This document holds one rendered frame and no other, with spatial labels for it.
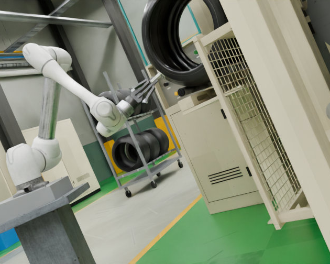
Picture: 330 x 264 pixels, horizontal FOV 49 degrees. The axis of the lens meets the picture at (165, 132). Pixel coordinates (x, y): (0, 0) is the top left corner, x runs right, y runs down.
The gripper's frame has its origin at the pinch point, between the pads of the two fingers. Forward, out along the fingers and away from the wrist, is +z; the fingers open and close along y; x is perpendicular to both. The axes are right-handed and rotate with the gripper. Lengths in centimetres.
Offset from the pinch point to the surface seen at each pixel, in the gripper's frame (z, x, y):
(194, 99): 4.7, 0.1, 23.6
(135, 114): 21, -380, -157
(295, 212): -16, 50, 92
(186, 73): 10.1, 8.6, 13.9
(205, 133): 12, -83, 21
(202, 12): 49, -6, -12
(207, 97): 13.5, -11.7, 24.2
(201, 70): 14.9, 12.6, 20.0
